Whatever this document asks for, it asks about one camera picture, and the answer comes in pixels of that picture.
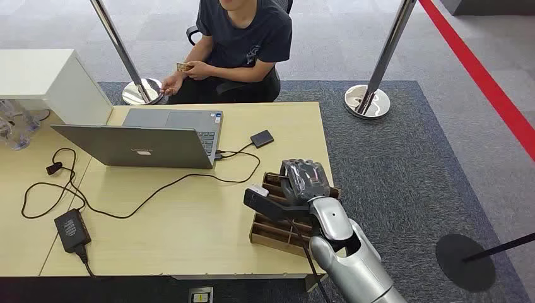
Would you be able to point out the person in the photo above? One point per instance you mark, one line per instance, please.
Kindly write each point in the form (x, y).
(246, 33)

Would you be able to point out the black stanchion with round base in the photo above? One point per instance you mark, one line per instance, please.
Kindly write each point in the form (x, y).
(464, 267)

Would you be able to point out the chrome stanchion post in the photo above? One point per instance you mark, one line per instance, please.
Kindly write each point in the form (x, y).
(142, 93)
(368, 103)

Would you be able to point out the red barrier belt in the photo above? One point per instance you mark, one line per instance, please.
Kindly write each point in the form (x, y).
(480, 75)

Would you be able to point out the small black card reader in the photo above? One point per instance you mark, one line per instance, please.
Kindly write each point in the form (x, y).
(262, 138)

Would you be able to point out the floor power socket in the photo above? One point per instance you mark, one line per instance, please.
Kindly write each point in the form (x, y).
(200, 295)

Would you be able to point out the white cabinet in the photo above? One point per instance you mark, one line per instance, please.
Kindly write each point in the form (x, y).
(50, 79)

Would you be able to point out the tan card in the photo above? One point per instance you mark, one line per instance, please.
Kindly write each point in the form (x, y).
(183, 67)

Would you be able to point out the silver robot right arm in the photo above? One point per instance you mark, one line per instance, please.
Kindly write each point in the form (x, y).
(359, 272)

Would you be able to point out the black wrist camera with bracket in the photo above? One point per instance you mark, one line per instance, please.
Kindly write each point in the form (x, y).
(261, 203)

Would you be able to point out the dark furniture base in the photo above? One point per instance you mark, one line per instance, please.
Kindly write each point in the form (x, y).
(489, 6)

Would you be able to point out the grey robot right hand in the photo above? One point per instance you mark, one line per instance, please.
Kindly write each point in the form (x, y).
(307, 180)

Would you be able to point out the clear plastic bottle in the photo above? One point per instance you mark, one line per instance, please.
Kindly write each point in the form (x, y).
(16, 136)
(31, 119)

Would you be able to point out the person's left forearm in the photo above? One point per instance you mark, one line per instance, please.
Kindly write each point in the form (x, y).
(242, 74)

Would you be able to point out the black laptop power adapter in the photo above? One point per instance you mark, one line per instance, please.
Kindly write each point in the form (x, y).
(72, 231)

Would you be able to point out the brown wooden slotted card tray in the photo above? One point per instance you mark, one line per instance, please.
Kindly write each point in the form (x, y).
(271, 239)

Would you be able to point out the person's right hand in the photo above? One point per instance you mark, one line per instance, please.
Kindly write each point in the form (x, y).
(172, 85)

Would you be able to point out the person's left hand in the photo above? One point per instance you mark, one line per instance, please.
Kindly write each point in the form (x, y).
(198, 70)

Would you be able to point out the dark grey rug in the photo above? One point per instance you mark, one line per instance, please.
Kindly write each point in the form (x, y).
(418, 167)

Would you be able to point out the person's right forearm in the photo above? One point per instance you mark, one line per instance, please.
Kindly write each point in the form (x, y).
(194, 56)

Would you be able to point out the grey laptop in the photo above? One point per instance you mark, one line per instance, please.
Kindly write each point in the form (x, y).
(138, 146)

